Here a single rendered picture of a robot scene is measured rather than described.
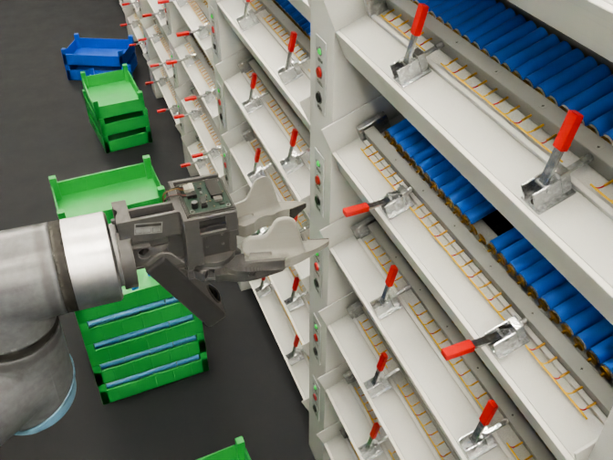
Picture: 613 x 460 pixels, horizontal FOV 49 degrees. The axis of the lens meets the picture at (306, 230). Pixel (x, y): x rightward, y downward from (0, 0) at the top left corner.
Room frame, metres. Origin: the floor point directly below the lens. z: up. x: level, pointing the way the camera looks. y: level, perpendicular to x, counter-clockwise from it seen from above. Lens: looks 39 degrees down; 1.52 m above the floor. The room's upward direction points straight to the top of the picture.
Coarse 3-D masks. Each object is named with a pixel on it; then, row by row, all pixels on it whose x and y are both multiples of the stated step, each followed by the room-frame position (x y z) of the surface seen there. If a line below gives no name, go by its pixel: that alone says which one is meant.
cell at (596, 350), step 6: (612, 336) 0.47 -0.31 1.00; (600, 342) 0.46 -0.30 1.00; (606, 342) 0.46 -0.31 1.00; (612, 342) 0.46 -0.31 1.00; (594, 348) 0.46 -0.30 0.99; (600, 348) 0.46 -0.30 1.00; (606, 348) 0.45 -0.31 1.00; (612, 348) 0.45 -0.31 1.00; (594, 354) 0.45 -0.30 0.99; (600, 354) 0.45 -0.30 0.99; (606, 354) 0.45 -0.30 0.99; (612, 354) 0.45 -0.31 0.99; (600, 360) 0.45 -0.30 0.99; (606, 360) 0.45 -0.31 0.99
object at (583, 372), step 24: (384, 144) 0.86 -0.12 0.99; (384, 168) 0.82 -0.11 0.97; (408, 168) 0.79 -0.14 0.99; (432, 192) 0.73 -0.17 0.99; (456, 240) 0.65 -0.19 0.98; (456, 264) 0.62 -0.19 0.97; (480, 264) 0.60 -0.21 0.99; (504, 288) 0.55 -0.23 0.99; (528, 312) 0.51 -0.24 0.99; (552, 336) 0.48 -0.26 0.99; (552, 360) 0.46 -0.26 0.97; (576, 360) 0.45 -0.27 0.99; (600, 384) 0.41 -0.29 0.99; (600, 408) 0.40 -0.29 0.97
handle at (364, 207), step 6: (390, 198) 0.74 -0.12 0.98; (360, 204) 0.73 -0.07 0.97; (366, 204) 0.73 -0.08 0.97; (372, 204) 0.74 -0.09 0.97; (378, 204) 0.74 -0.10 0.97; (384, 204) 0.74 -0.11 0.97; (348, 210) 0.72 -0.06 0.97; (354, 210) 0.72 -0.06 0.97; (360, 210) 0.72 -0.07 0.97; (366, 210) 0.73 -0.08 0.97
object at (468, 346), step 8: (496, 328) 0.50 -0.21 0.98; (488, 336) 0.50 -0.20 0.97; (496, 336) 0.50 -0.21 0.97; (456, 344) 0.48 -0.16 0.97; (464, 344) 0.48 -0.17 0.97; (472, 344) 0.48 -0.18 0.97; (480, 344) 0.49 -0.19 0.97; (448, 352) 0.47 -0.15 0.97; (456, 352) 0.47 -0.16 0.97; (464, 352) 0.48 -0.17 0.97; (448, 360) 0.47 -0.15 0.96
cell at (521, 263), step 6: (528, 252) 0.60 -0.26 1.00; (534, 252) 0.60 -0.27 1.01; (516, 258) 0.59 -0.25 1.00; (522, 258) 0.59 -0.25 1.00; (528, 258) 0.59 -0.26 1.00; (534, 258) 0.59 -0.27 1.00; (540, 258) 0.59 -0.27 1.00; (510, 264) 0.59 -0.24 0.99; (516, 264) 0.59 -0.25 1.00; (522, 264) 0.59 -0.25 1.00; (528, 264) 0.59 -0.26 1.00; (516, 270) 0.58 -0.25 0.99; (522, 270) 0.58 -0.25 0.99
